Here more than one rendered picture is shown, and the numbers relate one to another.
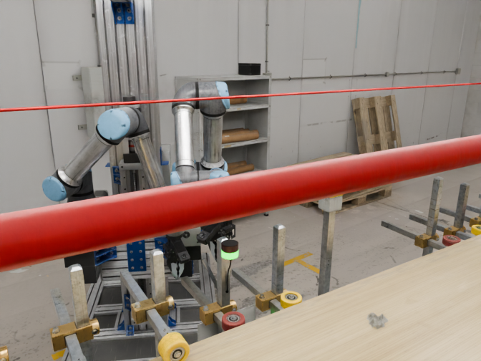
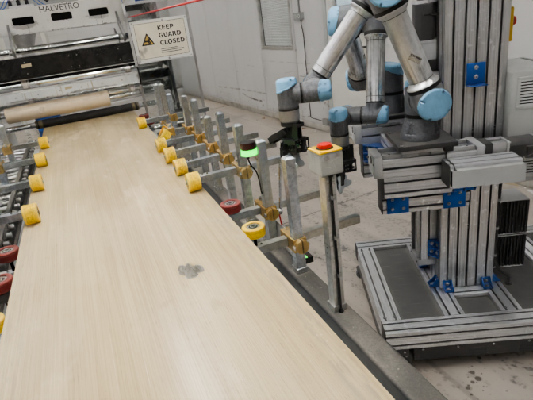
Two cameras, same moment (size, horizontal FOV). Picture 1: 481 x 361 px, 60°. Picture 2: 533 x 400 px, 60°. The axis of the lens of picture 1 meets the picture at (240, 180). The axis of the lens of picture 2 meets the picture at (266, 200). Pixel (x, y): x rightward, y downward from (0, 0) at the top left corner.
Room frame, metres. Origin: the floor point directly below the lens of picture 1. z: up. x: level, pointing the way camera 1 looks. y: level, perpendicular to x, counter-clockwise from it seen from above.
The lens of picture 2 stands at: (1.71, -1.59, 1.59)
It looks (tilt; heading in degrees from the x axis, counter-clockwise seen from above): 22 degrees down; 102
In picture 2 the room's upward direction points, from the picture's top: 8 degrees counter-clockwise
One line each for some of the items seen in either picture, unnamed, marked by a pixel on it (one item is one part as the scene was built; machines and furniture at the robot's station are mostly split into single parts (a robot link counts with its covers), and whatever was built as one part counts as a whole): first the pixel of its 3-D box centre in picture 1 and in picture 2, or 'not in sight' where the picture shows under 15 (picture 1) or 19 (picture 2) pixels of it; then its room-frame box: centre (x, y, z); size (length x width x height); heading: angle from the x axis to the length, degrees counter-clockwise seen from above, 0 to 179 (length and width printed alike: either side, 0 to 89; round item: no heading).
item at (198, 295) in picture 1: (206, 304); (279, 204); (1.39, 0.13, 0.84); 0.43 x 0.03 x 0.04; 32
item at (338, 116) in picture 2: not in sight; (339, 121); (1.64, 0.29, 1.12); 0.09 x 0.08 x 0.11; 77
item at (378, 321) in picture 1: (376, 318); (189, 267); (1.21, -0.46, 0.91); 0.09 x 0.07 x 0.02; 146
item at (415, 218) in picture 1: (443, 228); not in sight; (2.17, -1.15, 0.82); 0.44 x 0.03 x 0.04; 32
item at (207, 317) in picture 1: (218, 311); (266, 209); (1.34, 0.08, 0.85); 0.14 x 0.06 x 0.05; 122
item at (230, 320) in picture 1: (233, 331); (231, 214); (1.22, 0.02, 0.85); 0.08 x 0.08 x 0.11
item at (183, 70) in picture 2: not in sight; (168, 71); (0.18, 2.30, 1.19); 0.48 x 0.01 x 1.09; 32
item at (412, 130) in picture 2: not in sight; (419, 124); (1.96, 0.28, 1.09); 0.15 x 0.15 x 0.10
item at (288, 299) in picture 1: (290, 309); (254, 239); (1.35, -0.19, 0.85); 0.08 x 0.08 x 0.11
